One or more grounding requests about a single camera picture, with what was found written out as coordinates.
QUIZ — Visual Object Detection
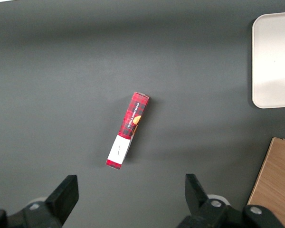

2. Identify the red tartan shortbread box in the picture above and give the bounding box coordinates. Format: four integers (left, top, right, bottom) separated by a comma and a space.
105, 91, 150, 171

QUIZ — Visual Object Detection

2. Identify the wooden two-drawer cabinet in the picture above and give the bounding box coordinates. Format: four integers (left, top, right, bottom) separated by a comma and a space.
247, 137, 285, 228

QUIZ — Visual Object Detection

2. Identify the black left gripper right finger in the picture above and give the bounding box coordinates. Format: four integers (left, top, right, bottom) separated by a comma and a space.
178, 174, 230, 228

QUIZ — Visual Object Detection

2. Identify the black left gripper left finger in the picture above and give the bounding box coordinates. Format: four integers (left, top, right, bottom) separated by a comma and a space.
7, 175, 79, 228

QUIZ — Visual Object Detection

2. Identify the beige plastic tray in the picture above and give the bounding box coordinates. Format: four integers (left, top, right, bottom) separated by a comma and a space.
251, 11, 285, 109

